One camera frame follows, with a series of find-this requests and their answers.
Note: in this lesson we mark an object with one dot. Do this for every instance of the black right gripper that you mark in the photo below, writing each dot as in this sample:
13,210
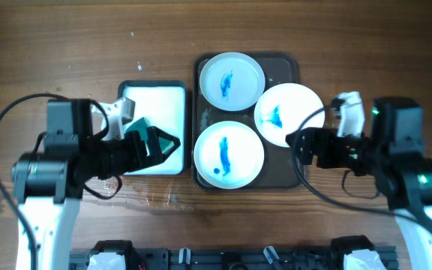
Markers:
326,136

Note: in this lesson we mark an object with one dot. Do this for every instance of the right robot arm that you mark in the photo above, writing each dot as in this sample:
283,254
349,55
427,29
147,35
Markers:
393,153

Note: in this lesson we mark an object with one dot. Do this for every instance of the white plate front blue stain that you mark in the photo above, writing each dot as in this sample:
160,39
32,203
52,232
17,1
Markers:
228,155

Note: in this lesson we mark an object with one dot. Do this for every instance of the grey plate with blue stain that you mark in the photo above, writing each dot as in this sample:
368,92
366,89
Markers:
232,81

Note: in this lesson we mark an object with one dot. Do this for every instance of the green yellow scrubbing sponge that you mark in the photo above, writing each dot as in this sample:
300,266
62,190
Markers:
140,125

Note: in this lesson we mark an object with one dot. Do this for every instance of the large dark brown tray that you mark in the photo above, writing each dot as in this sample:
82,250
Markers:
279,67

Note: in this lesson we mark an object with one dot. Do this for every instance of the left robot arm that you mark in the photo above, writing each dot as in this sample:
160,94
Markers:
49,185

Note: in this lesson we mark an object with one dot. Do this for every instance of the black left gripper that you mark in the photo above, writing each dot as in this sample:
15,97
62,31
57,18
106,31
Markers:
138,160

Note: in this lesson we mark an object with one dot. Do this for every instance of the small dark soapy water tray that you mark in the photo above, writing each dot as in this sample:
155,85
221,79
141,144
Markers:
163,104

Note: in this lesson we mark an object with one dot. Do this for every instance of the white plate blue stain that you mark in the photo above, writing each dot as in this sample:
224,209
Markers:
228,155
281,110

